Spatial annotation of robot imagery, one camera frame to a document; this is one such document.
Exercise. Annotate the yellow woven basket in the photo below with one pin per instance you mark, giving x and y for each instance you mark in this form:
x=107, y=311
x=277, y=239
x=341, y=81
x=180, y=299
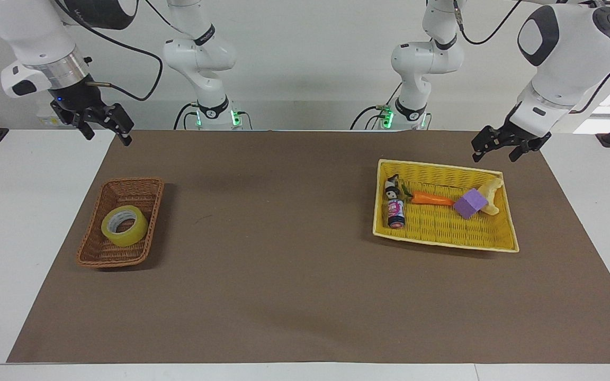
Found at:
x=442, y=227

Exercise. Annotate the brown wicker basket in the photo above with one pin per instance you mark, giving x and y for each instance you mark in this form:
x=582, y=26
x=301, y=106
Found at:
x=96, y=248

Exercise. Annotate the pale yellow toy banana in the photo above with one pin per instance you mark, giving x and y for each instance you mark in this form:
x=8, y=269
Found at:
x=493, y=193

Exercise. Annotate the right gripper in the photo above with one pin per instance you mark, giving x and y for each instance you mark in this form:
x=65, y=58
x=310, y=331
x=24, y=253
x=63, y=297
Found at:
x=77, y=98

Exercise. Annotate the white box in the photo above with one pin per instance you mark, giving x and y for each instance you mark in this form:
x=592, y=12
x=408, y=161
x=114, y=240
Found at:
x=46, y=115

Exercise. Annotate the orange toy carrot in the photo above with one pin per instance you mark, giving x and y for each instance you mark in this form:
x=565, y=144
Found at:
x=432, y=199

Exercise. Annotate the purple cube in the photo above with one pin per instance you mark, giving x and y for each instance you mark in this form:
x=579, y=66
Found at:
x=470, y=203

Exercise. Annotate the small printed bottle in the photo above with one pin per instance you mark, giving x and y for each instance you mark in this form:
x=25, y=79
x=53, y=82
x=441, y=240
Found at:
x=396, y=211

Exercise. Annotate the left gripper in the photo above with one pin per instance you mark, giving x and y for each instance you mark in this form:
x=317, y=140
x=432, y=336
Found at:
x=528, y=135

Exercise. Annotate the yellow tape roll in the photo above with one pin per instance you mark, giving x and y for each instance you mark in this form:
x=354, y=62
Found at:
x=138, y=230

